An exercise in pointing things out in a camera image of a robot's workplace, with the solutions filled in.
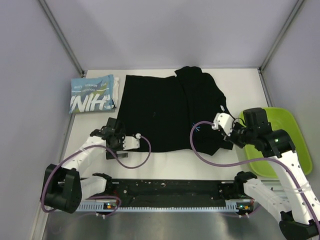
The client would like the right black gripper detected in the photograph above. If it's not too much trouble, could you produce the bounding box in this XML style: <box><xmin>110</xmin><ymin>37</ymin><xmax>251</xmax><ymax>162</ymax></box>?
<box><xmin>221</xmin><ymin>120</ymin><xmax>256</xmax><ymax>148</ymax></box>

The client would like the black t shirt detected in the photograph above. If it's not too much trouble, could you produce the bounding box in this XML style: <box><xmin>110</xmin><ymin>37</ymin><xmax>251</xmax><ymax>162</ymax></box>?
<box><xmin>117</xmin><ymin>66</ymin><xmax>229</xmax><ymax>153</ymax></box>

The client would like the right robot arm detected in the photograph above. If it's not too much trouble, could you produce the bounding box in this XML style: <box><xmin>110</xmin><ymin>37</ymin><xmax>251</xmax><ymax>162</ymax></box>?
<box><xmin>212</xmin><ymin>107</ymin><xmax>320</xmax><ymax>240</ymax></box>

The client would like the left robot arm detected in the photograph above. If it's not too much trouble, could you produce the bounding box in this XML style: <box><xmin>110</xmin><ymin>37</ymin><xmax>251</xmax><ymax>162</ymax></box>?
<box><xmin>40</xmin><ymin>117</ymin><xmax>126</xmax><ymax>214</ymax></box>

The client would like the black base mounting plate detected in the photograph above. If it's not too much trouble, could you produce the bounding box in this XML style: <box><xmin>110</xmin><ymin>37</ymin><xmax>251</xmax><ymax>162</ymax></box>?
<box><xmin>94</xmin><ymin>178</ymin><xmax>255</xmax><ymax>207</ymax></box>

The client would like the green plastic bin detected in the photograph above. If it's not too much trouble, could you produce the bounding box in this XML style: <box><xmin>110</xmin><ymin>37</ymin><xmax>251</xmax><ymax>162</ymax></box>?
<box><xmin>248</xmin><ymin>107</ymin><xmax>313</xmax><ymax>179</ymax></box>

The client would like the folded blue printed t shirt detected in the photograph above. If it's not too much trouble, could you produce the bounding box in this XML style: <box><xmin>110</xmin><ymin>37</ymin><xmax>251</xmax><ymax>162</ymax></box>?
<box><xmin>69</xmin><ymin>74</ymin><xmax>116</xmax><ymax>114</ymax></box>

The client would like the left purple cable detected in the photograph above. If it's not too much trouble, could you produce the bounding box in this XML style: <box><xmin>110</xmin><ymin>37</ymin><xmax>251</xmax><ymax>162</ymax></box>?
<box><xmin>40</xmin><ymin>134</ymin><xmax>152</xmax><ymax>219</ymax></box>

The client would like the purple cable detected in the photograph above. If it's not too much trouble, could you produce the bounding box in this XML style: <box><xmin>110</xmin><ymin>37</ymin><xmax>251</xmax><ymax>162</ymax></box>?
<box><xmin>189</xmin><ymin>120</ymin><xmax>320</xmax><ymax>226</ymax></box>
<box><xmin>40</xmin><ymin>134</ymin><xmax>152</xmax><ymax>219</ymax></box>

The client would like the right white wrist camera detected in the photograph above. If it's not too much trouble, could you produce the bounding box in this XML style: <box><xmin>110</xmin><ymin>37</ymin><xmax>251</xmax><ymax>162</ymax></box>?
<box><xmin>211</xmin><ymin>112</ymin><xmax>235</xmax><ymax>137</ymax></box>

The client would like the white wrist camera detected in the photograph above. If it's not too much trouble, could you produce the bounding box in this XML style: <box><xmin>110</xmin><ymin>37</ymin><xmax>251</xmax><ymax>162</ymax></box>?
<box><xmin>122</xmin><ymin>133</ymin><xmax>142</xmax><ymax>151</ymax></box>
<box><xmin>211</xmin><ymin>112</ymin><xmax>235</xmax><ymax>137</ymax></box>

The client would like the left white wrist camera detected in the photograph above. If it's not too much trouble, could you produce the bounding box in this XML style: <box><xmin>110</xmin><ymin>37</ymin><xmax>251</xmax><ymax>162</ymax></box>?
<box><xmin>122</xmin><ymin>133</ymin><xmax>142</xmax><ymax>151</ymax></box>

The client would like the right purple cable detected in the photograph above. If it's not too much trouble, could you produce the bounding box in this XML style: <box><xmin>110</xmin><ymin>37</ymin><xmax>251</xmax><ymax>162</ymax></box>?
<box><xmin>189</xmin><ymin>120</ymin><xmax>320</xmax><ymax>226</ymax></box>

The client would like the light blue cable duct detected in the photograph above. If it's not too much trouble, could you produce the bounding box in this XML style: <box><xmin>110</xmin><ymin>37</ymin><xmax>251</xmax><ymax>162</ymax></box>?
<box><xmin>76</xmin><ymin>201</ymin><xmax>254</xmax><ymax>214</ymax></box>

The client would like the aluminium front rail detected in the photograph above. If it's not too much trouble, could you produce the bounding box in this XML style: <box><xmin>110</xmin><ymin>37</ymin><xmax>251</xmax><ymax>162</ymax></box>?
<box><xmin>39</xmin><ymin>180</ymin><xmax>314</xmax><ymax>201</ymax></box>

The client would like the left aluminium frame post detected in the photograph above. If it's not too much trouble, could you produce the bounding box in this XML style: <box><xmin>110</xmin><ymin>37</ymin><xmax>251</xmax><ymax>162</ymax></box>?
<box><xmin>37</xmin><ymin>0</ymin><xmax>86</xmax><ymax>77</ymax></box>

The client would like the aluminium frame post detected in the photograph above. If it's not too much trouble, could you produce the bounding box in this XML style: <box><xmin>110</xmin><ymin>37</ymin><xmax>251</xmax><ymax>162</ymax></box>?
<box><xmin>37</xmin><ymin>0</ymin><xmax>86</xmax><ymax>77</ymax></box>
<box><xmin>258</xmin><ymin>0</ymin><xmax>306</xmax><ymax>74</ymax></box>

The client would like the right aluminium frame post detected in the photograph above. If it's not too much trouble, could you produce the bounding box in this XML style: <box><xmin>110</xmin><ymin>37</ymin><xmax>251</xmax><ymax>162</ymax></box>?
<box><xmin>258</xmin><ymin>0</ymin><xmax>306</xmax><ymax>74</ymax></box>

